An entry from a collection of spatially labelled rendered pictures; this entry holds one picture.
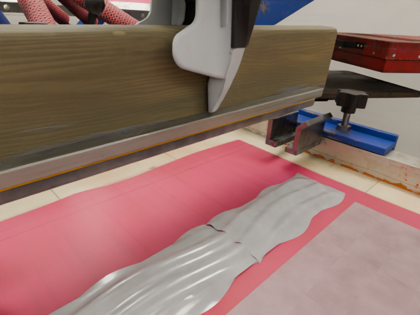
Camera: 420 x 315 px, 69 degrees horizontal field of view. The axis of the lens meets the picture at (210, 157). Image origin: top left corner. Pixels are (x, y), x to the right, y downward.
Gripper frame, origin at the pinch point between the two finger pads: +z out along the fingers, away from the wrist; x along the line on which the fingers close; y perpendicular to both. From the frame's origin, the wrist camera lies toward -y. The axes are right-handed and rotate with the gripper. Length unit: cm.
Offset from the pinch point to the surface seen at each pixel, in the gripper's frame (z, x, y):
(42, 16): -3, -55, -6
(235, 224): 13.0, 4.0, -1.9
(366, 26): -4, -62, -200
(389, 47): 0, -12, -85
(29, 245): 13.7, -6.7, 13.9
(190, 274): 12.9, 5.8, 5.7
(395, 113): 45, -31, -200
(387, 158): 10.2, 9.9, -25.6
